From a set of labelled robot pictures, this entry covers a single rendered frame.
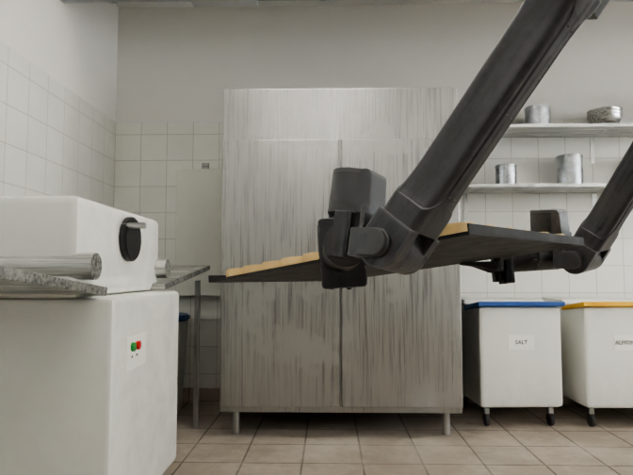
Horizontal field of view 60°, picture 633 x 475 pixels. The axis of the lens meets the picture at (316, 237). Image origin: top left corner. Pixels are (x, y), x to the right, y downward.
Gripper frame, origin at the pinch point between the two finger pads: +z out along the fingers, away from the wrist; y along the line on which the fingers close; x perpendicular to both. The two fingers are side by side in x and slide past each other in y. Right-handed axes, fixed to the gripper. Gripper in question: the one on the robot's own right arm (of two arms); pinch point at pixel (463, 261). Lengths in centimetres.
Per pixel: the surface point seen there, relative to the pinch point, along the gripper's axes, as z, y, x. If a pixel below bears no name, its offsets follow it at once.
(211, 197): 109, 79, -285
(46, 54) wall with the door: 181, 148, -185
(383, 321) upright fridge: -4, -18, -204
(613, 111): -181, 116, -259
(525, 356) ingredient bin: -91, -45, -230
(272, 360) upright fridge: 61, -36, -206
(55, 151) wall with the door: 185, 95, -201
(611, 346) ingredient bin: -144, -42, -229
